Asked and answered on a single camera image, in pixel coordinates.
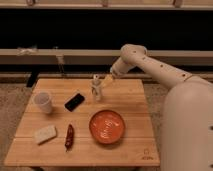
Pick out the white plastic cup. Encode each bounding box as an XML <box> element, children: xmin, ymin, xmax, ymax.
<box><xmin>33</xmin><ymin>92</ymin><xmax>53</xmax><ymax>114</ymax></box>

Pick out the orange ceramic bowl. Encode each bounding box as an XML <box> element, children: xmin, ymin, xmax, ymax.
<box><xmin>89</xmin><ymin>110</ymin><xmax>125</xmax><ymax>144</ymax></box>

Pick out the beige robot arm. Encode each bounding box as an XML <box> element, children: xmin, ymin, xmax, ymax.
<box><xmin>103</xmin><ymin>44</ymin><xmax>213</xmax><ymax>171</ymax></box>

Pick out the small white bottle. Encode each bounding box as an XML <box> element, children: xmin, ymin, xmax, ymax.
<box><xmin>91</xmin><ymin>75</ymin><xmax>102</xmax><ymax>101</ymax></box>

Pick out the grey horizontal rail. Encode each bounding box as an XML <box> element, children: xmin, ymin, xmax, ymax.
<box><xmin>0</xmin><ymin>49</ymin><xmax>213</xmax><ymax>66</ymax></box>

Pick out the beige sponge block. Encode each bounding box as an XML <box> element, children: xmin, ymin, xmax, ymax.
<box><xmin>34</xmin><ymin>125</ymin><xmax>57</xmax><ymax>145</ymax></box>

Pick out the wooden table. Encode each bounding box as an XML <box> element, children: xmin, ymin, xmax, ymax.
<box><xmin>4</xmin><ymin>79</ymin><xmax>160</xmax><ymax>167</ymax></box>

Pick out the dried red chili pepper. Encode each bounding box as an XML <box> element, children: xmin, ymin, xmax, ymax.
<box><xmin>65</xmin><ymin>124</ymin><xmax>74</xmax><ymax>151</ymax></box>

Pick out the black rectangular phone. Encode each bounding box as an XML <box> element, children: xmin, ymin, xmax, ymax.
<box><xmin>65</xmin><ymin>93</ymin><xmax>85</xmax><ymax>112</ymax></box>

